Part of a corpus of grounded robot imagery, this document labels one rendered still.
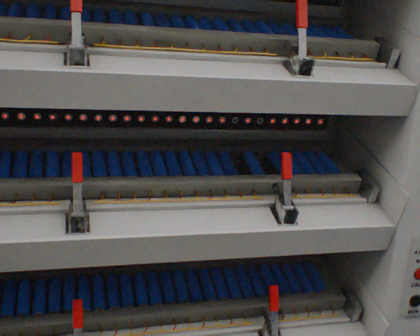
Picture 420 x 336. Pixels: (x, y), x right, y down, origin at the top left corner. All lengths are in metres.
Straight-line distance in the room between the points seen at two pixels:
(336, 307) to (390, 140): 0.28
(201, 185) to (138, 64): 0.19
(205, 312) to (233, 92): 0.33
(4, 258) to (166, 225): 0.19
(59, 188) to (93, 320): 0.19
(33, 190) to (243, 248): 0.27
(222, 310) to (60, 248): 0.27
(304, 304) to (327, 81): 0.35
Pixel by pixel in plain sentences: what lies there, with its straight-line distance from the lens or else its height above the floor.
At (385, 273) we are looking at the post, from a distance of 0.79.
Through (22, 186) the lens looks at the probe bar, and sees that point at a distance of 0.66.
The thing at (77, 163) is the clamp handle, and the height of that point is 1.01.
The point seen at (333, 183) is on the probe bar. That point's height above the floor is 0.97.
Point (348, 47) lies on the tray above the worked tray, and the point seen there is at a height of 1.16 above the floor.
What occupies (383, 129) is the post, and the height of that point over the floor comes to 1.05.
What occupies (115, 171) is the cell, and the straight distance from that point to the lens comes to 0.69.
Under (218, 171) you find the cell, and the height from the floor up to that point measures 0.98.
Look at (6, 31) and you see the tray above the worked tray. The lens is 0.64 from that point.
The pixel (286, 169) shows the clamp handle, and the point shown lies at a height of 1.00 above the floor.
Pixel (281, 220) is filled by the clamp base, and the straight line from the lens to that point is 0.67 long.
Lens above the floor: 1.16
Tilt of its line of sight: 14 degrees down
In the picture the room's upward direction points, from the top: 3 degrees clockwise
